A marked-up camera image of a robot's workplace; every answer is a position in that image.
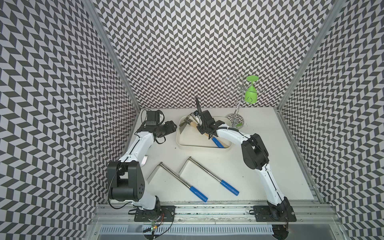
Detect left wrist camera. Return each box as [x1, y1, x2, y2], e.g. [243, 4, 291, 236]
[145, 110, 165, 127]

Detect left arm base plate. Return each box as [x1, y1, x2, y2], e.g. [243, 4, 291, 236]
[134, 205, 176, 223]

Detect wooden handle hoe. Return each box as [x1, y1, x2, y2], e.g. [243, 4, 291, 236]
[181, 114, 229, 149]

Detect chrome cup rack stand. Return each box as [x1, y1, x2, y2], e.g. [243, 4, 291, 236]
[225, 72, 262, 129]

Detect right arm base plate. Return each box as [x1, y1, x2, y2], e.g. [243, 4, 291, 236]
[253, 205, 297, 223]

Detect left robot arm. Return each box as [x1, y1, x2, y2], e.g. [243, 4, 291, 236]
[107, 121, 177, 211]

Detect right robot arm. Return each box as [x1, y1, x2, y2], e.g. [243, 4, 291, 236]
[192, 110, 297, 222]

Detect aluminium front rail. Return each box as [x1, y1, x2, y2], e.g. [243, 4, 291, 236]
[91, 200, 342, 225]

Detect cream storage box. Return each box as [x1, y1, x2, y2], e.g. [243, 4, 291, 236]
[176, 116, 233, 151]

